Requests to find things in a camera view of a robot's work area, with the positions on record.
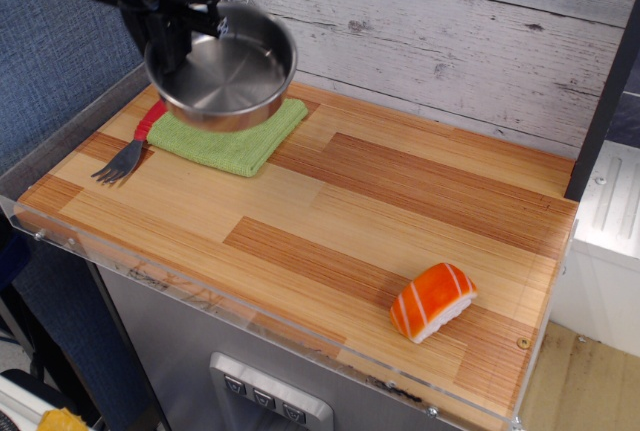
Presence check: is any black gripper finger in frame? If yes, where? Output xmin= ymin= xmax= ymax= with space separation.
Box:
xmin=162 ymin=19 xmax=191 ymax=71
xmin=120 ymin=9 xmax=175 ymax=74

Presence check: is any stainless steel pot with handle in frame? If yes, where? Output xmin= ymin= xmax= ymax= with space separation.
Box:
xmin=144 ymin=0 xmax=298 ymax=132

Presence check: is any green folded napkin cloth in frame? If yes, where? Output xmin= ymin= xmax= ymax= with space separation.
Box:
xmin=147 ymin=99 xmax=308 ymax=177

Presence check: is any clear acrylic edge guard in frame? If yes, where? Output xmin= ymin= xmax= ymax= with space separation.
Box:
xmin=0 ymin=193 xmax=551 ymax=431

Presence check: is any toy salmon nigiri sushi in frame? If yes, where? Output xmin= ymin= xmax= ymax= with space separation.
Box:
xmin=389 ymin=263 xmax=477 ymax=344

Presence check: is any silver button control panel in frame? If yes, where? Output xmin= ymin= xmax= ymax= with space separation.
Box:
xmin=209 ymin=352 xmax=334 ymax=431

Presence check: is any yellow object at corner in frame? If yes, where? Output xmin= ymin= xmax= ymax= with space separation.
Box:
xmin=36 ymin=408 xmax=89 ymax=431

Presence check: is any white appliance at right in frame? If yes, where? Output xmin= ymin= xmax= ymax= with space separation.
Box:
xmin=550 ymin=141 xmax=639 ymax=356

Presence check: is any red handled metal fork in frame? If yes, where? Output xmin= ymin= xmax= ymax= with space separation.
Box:
xmin=91 ymin=99 xmax=167 ymax=184

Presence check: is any right dark vertical post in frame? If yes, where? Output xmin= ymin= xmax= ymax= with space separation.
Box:
xmin=564 ymin=0 xmax=639 ymax=202

